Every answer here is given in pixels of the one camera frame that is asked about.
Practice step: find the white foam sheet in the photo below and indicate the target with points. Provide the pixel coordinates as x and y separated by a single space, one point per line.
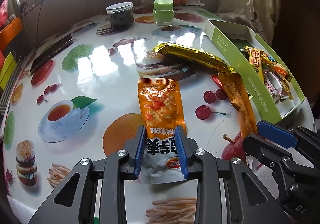
17 210

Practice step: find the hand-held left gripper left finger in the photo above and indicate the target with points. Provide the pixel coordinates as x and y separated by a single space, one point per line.
138 153

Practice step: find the white lid plastic jar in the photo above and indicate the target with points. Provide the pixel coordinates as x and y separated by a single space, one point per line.
120 18

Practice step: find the white pink snack packet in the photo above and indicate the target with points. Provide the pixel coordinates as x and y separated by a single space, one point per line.
273 82

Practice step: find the small white red packet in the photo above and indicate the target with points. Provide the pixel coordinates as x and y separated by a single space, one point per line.
281 97

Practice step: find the green lid glass jar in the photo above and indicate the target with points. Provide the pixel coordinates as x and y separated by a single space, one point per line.
163 15

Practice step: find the lime yellow box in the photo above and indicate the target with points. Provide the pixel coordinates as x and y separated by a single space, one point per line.
7 70

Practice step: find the small yellow snack packet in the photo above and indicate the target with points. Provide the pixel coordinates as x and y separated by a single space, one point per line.
256 63

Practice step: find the orange box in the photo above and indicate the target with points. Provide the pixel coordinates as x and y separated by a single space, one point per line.
11 35

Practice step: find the red snack packet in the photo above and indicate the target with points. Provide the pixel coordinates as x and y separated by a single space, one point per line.
217 81

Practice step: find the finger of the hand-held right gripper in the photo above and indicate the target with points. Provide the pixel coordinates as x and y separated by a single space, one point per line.
260 148
275 130

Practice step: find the green cardboard box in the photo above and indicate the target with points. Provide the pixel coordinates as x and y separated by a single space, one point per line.
225 38

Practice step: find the red box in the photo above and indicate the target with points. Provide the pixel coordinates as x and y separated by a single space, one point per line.
3 13

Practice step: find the cream dotted curtain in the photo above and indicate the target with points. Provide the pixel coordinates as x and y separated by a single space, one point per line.
250 1

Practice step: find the orange foil snack packet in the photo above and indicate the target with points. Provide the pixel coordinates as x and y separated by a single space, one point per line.
240 98

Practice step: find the black phone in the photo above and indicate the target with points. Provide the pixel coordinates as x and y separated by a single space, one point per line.
52 51

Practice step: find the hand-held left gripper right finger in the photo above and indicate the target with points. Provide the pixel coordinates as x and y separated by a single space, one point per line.
181 153

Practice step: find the orange chip bag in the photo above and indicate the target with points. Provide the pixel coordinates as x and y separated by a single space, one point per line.
160 108

